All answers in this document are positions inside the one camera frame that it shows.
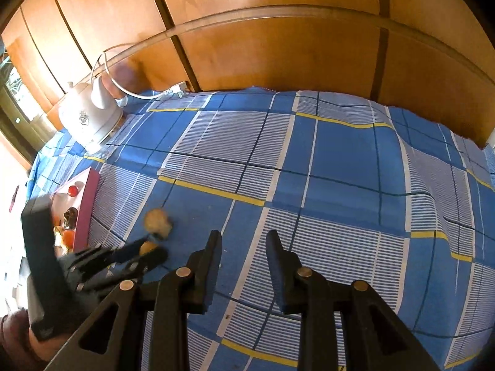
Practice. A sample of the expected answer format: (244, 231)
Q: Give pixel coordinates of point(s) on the white ceramic electric kettle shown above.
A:
(90, 114)

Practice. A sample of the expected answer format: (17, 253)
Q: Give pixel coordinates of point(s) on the pink-rimmed white tray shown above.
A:
(87, 182)

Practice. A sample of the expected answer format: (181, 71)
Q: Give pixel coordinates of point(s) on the red cherry tomato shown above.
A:
(73, 190)

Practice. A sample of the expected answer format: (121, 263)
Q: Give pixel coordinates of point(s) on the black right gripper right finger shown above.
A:
(374, 338)

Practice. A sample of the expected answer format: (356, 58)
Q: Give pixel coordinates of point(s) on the wooden wardrobe panels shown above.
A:
(432, 57)

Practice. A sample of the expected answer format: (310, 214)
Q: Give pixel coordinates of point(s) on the cut sugarcane piece white end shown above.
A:
(158, 223)

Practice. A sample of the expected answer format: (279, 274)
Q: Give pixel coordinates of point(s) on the wooden glass-panel door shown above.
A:
(23, 122)

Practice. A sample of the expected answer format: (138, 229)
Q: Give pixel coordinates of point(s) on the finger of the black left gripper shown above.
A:
(112, 275)
(116, 252)

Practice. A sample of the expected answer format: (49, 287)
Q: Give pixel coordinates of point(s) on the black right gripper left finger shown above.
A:
(112, 337)

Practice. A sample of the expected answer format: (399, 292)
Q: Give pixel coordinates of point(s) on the person's left hand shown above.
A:
(20, 349)

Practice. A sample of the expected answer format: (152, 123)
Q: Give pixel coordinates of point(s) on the small tan round fruit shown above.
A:
(147, 247)

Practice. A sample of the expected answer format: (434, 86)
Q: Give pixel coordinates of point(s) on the blue plaid tablecloth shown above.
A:
(357, 189)

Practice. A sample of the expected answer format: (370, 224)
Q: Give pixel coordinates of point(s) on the large orange with stem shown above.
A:
(67, 238)

